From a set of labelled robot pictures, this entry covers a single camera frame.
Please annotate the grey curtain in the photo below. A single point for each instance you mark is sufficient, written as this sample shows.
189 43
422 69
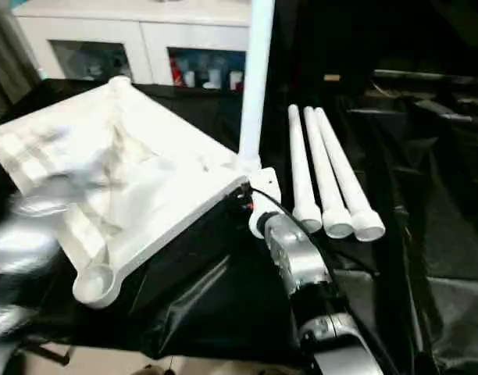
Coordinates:
8 54

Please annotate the red object behind glass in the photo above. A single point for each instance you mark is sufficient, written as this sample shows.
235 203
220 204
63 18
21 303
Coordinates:
177 72

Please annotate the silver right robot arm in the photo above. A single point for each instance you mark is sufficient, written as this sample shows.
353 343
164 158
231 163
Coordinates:
301 250

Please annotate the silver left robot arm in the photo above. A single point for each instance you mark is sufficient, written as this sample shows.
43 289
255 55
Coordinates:
16 250

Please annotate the small tan label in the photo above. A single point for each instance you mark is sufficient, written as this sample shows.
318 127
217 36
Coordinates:
332 77

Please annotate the white plastic table leg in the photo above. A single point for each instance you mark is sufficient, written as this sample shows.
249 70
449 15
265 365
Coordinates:
256 78
348 172
301 164
325 168

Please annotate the white plastic table top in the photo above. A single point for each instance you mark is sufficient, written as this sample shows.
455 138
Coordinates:
125 164

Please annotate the black mat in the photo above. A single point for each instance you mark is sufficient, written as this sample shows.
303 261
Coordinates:
223 293

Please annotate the white cabinet with glass doors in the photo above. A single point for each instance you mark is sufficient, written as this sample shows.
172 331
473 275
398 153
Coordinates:
145 31

